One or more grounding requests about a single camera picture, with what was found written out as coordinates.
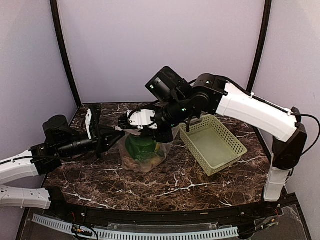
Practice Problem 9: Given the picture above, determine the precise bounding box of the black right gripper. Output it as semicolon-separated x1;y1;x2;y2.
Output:
139;95;192;143

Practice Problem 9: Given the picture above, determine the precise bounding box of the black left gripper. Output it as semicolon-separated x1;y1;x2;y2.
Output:
57;124;126;159

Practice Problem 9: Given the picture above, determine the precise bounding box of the brown potato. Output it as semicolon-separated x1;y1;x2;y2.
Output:
122;156;140;173

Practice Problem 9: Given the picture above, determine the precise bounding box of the green pepper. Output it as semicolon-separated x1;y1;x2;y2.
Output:
125;134;157;162

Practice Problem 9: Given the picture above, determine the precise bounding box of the clear zip top bag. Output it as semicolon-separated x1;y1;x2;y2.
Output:
117;129;174;173

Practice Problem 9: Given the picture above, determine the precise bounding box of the orange yellow mango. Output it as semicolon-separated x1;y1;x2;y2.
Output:
147;148;166;168

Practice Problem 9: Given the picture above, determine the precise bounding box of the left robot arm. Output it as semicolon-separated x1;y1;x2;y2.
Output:
0;127;125;218

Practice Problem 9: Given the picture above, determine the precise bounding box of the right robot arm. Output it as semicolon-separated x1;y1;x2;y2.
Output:
137;72;308;217

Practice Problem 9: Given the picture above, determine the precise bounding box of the green perforated plastic basket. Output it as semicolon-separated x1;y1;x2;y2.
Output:
179;114;247;177

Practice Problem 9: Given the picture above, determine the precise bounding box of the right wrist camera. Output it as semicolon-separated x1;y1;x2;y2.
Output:
117;66;193;131

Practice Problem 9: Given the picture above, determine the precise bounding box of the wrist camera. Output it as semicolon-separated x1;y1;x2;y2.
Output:
117;66;193;131
42;104;102;151

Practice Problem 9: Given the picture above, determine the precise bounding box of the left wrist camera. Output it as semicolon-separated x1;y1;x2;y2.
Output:
42;104;102;151

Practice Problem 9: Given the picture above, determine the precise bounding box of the black front rail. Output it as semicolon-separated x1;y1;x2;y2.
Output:
29;193;298;227

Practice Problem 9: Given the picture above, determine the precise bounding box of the black frame post right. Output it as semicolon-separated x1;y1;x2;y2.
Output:
246;0;272;93

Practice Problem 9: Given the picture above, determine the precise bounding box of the black frame post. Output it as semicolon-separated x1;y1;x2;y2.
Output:
49;0;82;109
246;0;272;93

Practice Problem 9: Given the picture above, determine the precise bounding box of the white slotted cable duct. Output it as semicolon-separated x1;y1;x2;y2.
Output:
32;214;239;240

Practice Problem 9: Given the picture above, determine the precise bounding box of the black frame post left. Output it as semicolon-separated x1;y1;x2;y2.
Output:
49;0;82;109

